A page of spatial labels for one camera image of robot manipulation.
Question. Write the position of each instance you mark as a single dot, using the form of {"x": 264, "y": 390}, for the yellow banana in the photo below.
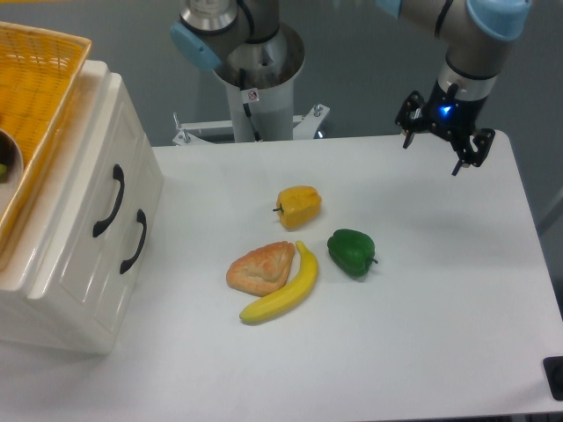
{"x": 288, "y": 297}

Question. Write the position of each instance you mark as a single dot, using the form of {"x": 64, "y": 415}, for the white drawer cabinet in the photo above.
{"x": 55, "y": 320}

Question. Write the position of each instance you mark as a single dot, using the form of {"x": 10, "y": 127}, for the brown pastry bread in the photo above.
{"x": 262, "y": 271}

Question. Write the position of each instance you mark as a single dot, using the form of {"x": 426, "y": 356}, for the yellow woven basket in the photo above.
{"x": 39, "y": 70}

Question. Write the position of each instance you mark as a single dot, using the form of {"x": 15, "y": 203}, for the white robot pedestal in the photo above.
{"x": 259, "y": 82}

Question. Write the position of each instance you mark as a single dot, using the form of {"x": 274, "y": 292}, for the grey bowl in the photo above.
{"x": 12, "y": 168}

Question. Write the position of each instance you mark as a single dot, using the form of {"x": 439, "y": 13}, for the green bell pepper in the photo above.
{"x": 352, "y": 251}

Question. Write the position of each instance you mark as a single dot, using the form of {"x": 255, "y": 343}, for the black corner device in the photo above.
{"x": 553, "y": 367}

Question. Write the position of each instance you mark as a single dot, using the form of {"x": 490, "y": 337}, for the white drawer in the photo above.
{"x": 117, "y": 132}
{"x": 112, "y": 227}

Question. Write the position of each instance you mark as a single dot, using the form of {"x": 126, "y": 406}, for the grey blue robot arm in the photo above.
{"x": 479, "y": 34}

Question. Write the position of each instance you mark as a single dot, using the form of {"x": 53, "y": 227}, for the yellow bell pepper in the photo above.
{"x": 297, "y": 205}

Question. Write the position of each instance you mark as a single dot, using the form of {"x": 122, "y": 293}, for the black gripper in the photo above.
{"x": 450, "y": 113}

